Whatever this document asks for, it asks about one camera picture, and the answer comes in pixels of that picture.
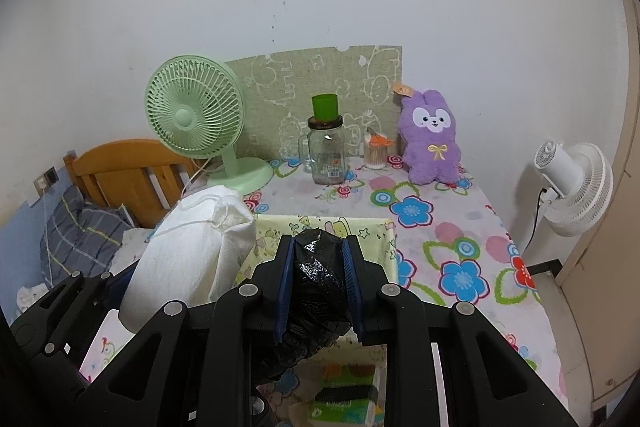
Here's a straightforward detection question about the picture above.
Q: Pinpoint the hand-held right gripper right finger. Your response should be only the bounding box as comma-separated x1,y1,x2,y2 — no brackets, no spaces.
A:
341,234,581,427

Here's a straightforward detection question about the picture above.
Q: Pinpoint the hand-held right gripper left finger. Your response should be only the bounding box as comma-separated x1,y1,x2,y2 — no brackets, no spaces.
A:
75,233,296,427

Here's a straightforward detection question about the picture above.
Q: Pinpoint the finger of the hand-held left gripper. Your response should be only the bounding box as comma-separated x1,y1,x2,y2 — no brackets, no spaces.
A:
10,271,136,358

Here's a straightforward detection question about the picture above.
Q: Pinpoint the black plastic bag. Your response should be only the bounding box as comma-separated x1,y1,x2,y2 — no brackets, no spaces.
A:
250,228,353,385

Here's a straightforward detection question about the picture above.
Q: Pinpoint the yellow printed storage basket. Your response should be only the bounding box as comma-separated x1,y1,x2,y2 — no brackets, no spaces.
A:
235,214,401,427

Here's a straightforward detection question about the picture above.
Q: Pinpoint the white foam sponge block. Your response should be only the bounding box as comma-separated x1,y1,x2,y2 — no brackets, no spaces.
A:
117,185,257,333

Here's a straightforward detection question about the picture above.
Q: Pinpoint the blue plaid pillow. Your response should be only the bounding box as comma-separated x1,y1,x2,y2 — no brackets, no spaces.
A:
40,184,133,288

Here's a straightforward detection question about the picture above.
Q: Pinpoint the black flat packet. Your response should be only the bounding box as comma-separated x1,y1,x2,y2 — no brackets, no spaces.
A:
317,384,378,403

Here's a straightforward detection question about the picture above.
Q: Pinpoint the floral tablecloth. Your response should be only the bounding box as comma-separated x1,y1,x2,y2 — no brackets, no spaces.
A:
80,154,573,427

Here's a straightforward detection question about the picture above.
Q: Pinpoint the wooden bed headboard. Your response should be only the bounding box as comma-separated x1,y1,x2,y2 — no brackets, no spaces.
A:
64,139,211,230

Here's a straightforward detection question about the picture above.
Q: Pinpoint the green tissue pack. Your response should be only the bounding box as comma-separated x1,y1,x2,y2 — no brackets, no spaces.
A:
307,399,381,427

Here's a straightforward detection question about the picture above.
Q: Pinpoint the glass jar mug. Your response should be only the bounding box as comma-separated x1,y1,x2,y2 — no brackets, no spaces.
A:
298,116,351,186

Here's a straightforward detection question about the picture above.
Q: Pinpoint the cotton swab container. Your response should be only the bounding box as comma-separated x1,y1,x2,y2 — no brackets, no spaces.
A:
364,139,388,170

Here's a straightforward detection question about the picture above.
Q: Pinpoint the purple plush bunny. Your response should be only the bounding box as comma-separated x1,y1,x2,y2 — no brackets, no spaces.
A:
391,82,463,185

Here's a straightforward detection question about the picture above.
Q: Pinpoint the green desk fan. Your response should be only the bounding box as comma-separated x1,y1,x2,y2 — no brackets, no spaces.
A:
145,54,274,196

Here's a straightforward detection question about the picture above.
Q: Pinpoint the green plastic cup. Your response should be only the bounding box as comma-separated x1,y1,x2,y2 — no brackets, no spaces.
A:
312,94,339,122

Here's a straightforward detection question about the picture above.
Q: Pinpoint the green cartoon printed board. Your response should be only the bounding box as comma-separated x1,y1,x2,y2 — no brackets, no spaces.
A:
225,45,403,162

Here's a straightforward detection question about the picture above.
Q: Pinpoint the beige wooden door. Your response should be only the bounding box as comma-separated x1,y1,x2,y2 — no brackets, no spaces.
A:
555,0,640,413

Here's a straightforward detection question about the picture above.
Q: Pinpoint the white clip fan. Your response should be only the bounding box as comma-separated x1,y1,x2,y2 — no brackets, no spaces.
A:
532,139,615,238

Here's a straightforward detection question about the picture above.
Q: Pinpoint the wall socket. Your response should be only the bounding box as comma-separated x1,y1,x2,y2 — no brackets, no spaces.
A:
35,167,60,198

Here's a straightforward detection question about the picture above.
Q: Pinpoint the white fan power cable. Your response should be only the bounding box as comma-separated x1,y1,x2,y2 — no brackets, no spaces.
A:
179,157,223,202

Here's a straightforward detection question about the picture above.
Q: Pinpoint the black fan power cable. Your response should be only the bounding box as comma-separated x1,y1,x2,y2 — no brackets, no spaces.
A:
522,187,551,255

